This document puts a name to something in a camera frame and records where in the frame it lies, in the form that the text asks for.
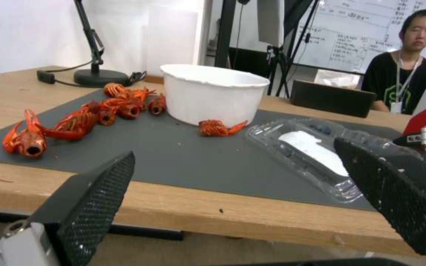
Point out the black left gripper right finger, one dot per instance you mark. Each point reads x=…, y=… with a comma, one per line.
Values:
x=401, y=194

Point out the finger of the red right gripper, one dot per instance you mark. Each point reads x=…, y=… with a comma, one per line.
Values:
x=422, y=120

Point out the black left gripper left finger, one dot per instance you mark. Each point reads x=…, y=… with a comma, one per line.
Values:
x=87, y=210

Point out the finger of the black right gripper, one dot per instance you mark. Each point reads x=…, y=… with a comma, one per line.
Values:
x=412, y=141

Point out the clear plastic takeout container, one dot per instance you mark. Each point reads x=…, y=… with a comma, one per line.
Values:
x=301, y=166

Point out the person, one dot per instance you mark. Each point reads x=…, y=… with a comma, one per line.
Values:
x=394, y=74

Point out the long red crayfish body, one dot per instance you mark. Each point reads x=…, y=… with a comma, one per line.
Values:
x=72, y=123

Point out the red crayfish shell with claws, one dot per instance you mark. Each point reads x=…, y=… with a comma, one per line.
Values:
x=30, y=140

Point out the dark laptop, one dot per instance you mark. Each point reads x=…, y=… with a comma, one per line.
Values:
x=331, y=97

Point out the white paper napkin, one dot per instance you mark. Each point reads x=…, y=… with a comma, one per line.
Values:
x=316, y=152

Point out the dark grey table mat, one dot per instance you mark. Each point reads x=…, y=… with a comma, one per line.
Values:
x=183, y=163

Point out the whiteboard with writing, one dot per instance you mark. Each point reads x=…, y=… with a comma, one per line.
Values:
x=350, y=30

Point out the red crayfish tail shell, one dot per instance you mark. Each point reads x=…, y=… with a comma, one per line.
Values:
x=114, y=89

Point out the red crayfish legs piece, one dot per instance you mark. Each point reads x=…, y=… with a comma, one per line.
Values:
x=141, y=94

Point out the black desk lamp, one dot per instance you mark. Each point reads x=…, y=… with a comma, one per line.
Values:
x=98, y=76

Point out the curled red crayfish shell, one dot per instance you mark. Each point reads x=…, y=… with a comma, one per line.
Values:
x=213, y=128

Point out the white round plastic tub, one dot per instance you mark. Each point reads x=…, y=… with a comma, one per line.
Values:
x=213, y=97

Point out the black light stand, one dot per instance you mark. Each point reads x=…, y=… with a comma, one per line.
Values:
x=227, y=30

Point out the black camera tripod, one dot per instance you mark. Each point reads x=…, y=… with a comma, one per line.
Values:
x=277, y=66

